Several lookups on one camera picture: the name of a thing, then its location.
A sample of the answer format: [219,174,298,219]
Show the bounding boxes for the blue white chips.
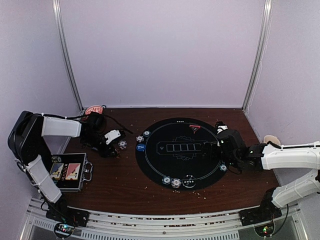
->
[136,135,144,143]
[171,178,182,189]

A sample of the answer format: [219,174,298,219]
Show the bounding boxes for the blue white chip stack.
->
[118,140,127,150]

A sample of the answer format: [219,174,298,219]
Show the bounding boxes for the yellow blue card box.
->
[49,163,64,180]

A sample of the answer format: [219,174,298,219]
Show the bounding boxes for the aluminium front rail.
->
[19,208,311,240]

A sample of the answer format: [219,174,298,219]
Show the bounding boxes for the chips in case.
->
[51,155,62,164]

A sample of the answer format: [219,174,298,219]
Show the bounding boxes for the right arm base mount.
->
[239,206,282,226]

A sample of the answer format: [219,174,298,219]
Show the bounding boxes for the red black all-in triangle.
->
[189,124,201,134]

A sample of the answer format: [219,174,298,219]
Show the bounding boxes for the left aluminium frame post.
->
[52,0,84,111]

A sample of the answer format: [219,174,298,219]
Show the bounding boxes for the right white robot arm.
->
[201,128,320,221]

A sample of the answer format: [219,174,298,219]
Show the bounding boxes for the red white patterned bowl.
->
[84,105,104,115]

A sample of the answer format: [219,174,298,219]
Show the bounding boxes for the aluminium frame post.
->
[52,0,84,111]
[241,0,274,113]

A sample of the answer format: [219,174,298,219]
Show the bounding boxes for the green white chips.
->
[219,164,228,172]
[162,176,172,185]
[142,130,151,137]

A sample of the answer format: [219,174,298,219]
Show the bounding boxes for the blue small blind button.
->
[136,143,146,152]

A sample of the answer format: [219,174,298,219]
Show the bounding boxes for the right aluminium frame post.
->
[241,0,274,113]

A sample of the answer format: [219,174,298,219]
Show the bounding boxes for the aluminium poker case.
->
[43,153,93,193]

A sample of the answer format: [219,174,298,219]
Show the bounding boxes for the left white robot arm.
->
[7,110,123,204]

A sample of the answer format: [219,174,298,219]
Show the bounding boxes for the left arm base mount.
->
[45,207,90,227]

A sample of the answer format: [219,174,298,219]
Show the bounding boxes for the white green paper cup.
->
[263,134,281,145]

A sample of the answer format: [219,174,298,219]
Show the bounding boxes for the red card box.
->
[65,163,81,181]

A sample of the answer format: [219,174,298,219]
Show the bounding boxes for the round black poker mat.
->
[135,117,227,191]

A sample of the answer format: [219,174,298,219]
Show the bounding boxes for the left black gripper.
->
[82,132,118,158]

